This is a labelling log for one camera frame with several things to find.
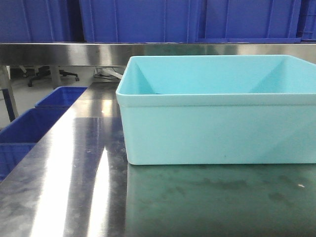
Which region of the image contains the black office chair base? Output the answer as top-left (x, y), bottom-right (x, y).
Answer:
top-left (20, 66), bottom-right (79, 87)

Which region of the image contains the stainless steel upper shelf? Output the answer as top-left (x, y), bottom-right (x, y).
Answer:
top-left (0, 43), bottom-right (316, 66)

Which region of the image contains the blue crate far left shelf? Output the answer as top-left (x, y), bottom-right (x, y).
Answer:
top-left (0, 0), bottom-right (72, 43)

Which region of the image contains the light blue plastic bin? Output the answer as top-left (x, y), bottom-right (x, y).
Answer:
top-left (116, 55), bottom-right (316, 165)

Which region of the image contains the blue crate far right edge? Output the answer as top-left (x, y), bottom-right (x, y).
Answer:
top-left (297, 0), bottom-right (316, 41)

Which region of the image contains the dark green table mat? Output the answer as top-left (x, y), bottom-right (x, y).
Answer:
top-left (125, 164), bottom-right (316, 237)

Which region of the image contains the steel shelf leg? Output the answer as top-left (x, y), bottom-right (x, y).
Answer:
top-left (0, 65), bottom-right (19, 122)

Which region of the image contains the blue crate right shelf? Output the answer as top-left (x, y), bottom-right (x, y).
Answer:
top-left (197, 0), bottom-right (301, 43)

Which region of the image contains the blue floor bin near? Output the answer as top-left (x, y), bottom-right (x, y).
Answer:
top-left (0, 107), bottom-right (70, 181)

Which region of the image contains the blue crate shelf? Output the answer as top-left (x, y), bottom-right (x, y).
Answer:
top-left (79, 0), bottom-right (201, 43)
top-left (197, 0), bottom-right (301, 43)
top-left (0, 0), bottom-right (72, 43)

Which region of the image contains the blue crate centre shelf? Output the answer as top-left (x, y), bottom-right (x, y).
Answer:
top-left (79, 0), bottom-right (201, 43)

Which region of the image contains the blue floor bin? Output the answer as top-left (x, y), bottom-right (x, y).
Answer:
top-left (0, 107), bottom-right (70, 181)
top-left (35, 86), bottom-right (87, 109)

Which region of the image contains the blue floor bin far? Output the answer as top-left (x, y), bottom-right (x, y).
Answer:
top-left (35, 86), bottom-right (87, 109)

